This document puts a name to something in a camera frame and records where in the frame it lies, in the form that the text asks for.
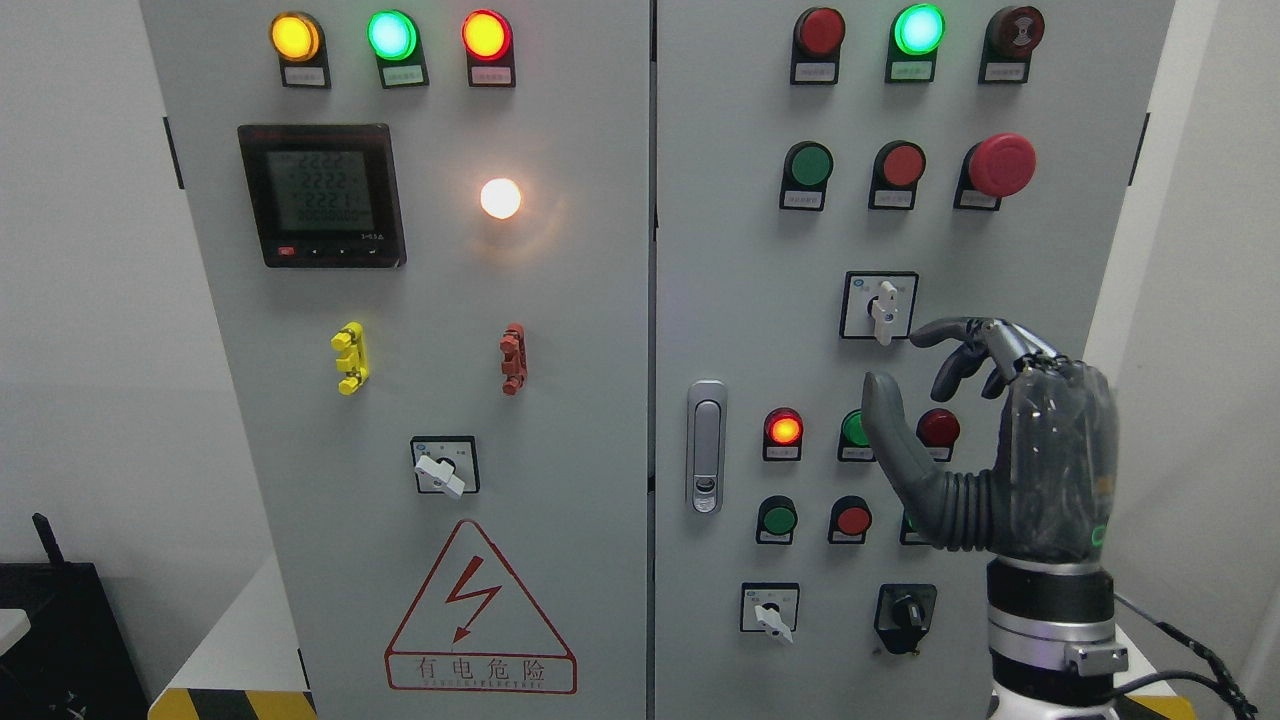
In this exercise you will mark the gray robotic hand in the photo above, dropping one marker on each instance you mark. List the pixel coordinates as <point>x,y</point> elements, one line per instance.
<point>1051,491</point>

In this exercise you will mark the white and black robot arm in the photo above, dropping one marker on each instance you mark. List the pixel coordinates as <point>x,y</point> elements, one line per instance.
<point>1052,640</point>

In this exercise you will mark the lit green push button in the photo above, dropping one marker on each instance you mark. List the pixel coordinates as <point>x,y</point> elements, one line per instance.
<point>909,535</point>

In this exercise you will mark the red push button lower row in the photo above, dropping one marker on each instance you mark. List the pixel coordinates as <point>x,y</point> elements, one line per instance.
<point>849,521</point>

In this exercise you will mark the red push button row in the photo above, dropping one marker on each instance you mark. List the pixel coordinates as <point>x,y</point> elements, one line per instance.
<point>849,521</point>
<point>896,172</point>

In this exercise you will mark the green indicator light middle row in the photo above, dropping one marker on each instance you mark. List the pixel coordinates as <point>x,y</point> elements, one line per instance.
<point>853,443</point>

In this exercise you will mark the green push button lower row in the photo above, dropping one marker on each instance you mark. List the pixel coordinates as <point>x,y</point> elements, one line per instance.
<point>776,520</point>

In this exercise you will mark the green push button row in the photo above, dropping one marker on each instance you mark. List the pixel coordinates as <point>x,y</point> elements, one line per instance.
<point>776,520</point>
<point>806,171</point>

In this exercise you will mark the lit red indicator light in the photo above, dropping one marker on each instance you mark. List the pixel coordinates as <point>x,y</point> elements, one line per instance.
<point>782,436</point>

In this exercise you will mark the red emergency stop button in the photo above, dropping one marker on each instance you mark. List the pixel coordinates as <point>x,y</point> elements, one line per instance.
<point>995,168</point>

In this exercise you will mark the red push button upper row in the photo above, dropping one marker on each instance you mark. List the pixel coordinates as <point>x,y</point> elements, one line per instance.
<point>896,172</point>

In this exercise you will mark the right cabinet door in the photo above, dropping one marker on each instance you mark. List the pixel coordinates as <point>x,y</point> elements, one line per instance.
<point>751,295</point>

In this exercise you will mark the cabinet door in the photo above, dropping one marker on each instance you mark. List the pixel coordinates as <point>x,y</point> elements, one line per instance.
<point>751,295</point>
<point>563,463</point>

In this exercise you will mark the green push button upper row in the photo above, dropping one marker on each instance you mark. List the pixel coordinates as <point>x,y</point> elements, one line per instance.
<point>806,171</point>

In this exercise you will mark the dark red buzzer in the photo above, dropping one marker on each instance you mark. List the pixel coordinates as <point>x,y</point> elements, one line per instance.
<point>1012,35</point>

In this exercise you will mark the top right green indicator light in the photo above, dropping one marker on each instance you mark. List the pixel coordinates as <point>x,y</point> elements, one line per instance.
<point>915,35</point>

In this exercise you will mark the top right red indicator light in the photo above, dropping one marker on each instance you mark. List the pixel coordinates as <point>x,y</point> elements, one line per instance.
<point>817,39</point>

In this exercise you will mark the red terminal clip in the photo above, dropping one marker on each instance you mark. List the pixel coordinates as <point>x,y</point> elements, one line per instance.
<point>514,359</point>

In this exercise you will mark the red electric hazard warning sign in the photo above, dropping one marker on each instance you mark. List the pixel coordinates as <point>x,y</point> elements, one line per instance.
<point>474,627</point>

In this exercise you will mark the white glowing indicator light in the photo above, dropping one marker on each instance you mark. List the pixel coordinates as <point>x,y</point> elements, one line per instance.
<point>501,198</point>

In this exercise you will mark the left cabinet door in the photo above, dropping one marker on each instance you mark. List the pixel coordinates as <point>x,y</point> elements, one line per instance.
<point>563,463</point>

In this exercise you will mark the yellow terminal clip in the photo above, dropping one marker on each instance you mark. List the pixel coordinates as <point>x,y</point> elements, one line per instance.
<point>352,358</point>

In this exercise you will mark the top left red indicator light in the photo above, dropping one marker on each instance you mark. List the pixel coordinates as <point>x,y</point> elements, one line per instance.
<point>489,45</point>

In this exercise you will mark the black digital power meter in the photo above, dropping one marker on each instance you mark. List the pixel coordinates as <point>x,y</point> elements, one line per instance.
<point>324,195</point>

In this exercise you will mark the top left green indicator light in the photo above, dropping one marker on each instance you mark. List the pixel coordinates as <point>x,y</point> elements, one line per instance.
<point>395,42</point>

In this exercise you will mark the yellow indicator light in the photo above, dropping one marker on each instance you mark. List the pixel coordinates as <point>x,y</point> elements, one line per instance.
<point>299,42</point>

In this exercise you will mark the black box with antenna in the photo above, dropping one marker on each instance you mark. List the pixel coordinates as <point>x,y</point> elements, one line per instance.
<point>67,658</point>

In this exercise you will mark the black knob selector switch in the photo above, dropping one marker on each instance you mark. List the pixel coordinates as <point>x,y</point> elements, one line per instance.
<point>904,615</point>

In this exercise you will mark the silver door latch handle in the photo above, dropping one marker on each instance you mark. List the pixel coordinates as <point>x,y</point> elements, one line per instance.
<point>706,402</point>

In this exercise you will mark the left door rotary switch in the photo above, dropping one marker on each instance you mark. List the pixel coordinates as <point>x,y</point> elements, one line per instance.
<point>445,465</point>

